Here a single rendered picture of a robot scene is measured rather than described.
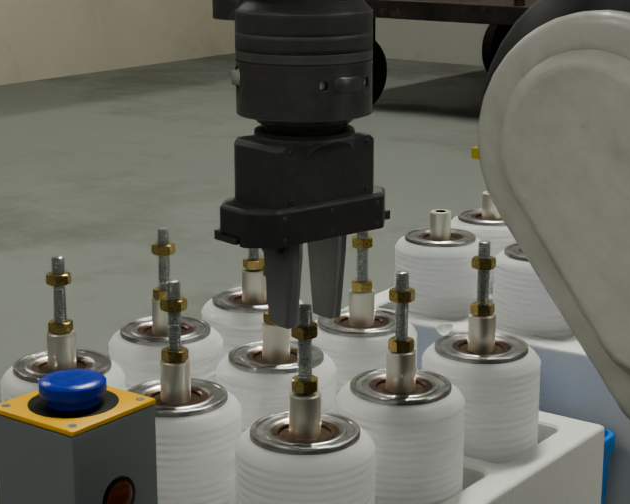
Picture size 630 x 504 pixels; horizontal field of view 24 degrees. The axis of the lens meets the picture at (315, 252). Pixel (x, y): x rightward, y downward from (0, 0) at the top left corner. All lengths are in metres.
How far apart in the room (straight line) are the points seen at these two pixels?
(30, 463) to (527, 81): 0.40
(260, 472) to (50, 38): 4.05
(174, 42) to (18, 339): 3.41
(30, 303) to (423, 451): 1.28
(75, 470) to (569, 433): 0.50
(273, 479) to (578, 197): 0.41
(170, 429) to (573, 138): 0.50
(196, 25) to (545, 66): 4.89
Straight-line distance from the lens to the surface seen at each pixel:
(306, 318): 0.97
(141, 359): 1.19
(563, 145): 0.61
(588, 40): 0.61
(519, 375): 1.15
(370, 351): 1.20
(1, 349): 2.04
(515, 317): 1.48
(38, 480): 0.87
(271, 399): 1.12
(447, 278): 1.52
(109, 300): 2.25
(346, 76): 0.91
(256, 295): 1.30
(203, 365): 1.20
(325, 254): 0.97
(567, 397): 1.44
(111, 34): 5.16
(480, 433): 1.16
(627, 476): 1.44
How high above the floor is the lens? 0.61
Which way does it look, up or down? 14 degrees down
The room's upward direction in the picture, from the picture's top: straight up
